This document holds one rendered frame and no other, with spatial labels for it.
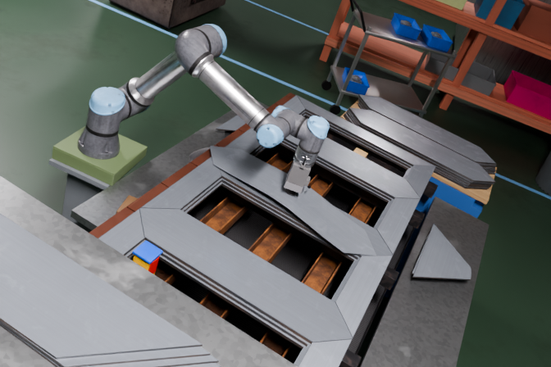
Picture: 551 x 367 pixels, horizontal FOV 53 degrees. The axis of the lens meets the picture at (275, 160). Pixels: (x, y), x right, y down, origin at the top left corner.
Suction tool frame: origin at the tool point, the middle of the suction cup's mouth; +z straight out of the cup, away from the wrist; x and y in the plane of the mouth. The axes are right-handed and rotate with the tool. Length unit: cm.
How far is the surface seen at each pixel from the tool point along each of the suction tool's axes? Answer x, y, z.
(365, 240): -29.8, -8.6, 1.1
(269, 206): 5.4, -7.9, 2.5
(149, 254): 33, -54, -3
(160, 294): 24, -81, -19
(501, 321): -144, 79, 85
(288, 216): -1.8, -9.5, 2.4
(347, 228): -22.8, -6.0, 0.8
